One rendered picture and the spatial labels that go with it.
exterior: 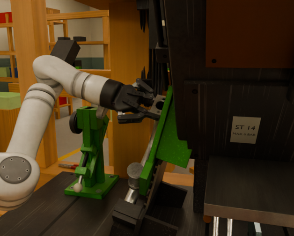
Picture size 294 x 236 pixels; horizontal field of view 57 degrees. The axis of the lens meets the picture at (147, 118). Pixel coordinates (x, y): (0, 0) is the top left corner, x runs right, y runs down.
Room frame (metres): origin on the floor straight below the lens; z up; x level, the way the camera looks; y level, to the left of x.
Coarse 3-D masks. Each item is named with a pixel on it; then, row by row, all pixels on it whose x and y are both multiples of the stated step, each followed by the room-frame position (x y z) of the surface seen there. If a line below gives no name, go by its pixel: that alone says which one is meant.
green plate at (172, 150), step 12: (168, 96) 0.53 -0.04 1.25; (168, 108) 0.53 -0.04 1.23; (168, 120) 0.55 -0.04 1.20; (156, 132) 0.54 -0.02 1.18; (168, 132) 0.55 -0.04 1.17; (156, 144) 0.54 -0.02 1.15; (168, 144) 0.55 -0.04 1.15; (180, 144) 0.54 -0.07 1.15; (156, 156) 0.55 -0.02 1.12; (168, 156) 0.55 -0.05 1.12; (180, 156) 0.54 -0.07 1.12
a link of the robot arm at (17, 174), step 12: (0, 156) 0.47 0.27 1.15; (12, 156) 0.48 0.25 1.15; (24, 156) 0.49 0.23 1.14; (0, 168) 0.45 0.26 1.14; (12, 168) 0.46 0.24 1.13; (24, 168) 0.47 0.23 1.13; (36, 168) 0.48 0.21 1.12; (0, 180) 0.44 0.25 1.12; (12, 180) 0.44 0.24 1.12; (24, 180) 0.45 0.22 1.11; (36, 180) 0.47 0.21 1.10; (0, 192) 0.43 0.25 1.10; (12, 192) 0.44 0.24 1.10; (24, 192) 0.45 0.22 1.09; (0, 204) 0.46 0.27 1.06; (12, 204) 0.46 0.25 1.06
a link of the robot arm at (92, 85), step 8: (88, 80) 0.68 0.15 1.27; (96, 80) 0.68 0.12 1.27; (104, 80) 0.68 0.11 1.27; (88, 88) 0.67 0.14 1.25; (96, 88) 0.67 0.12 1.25; (88, 96) 0.67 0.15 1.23; (96, 96) 0.67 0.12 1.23; (96, 104) 0.69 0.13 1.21; (96, 112) 0.72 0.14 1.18; (104, 112) 0.73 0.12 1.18
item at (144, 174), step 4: (148, 164) 0.54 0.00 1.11; (152, 164) 0.54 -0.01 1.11; (144, 168) 0.53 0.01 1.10; (148, 168) 0.53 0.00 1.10; (152, 168) 0.55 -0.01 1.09; (144, 172) 0.53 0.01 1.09; (148, 172) 0.53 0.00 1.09; (152, 172) 0.57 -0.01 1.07; (140, 176) 0.52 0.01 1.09; (144, 176) 0.52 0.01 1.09; (148, 176) 0.52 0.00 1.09; (152, 176) 0.59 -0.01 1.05; (140, 180) 0.53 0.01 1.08; (144, 180) 0.52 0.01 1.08; (148, 180) 0.55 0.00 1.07; (140, 184) 0.54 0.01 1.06; (144, 184) 0.54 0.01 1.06; (148, 184) 0.57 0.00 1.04; (140, 188) 0.56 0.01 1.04; (144, 188) 0.55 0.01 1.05; (140, 192) 0.58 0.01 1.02; (144, 192) 0.57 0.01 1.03
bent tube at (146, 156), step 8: (160, 96) 0.66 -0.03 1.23; (160, 104) 0.67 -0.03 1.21; (152, 112) 0.63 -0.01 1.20; (160, 112) 0.63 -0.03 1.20; (152, 136) 0.71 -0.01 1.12; (144, 160) 0.68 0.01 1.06; (128, 192) 0.62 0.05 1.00; (136, 192) 0.61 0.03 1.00; (128, 200) 0.60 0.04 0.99; (136, 200) 0.60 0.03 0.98
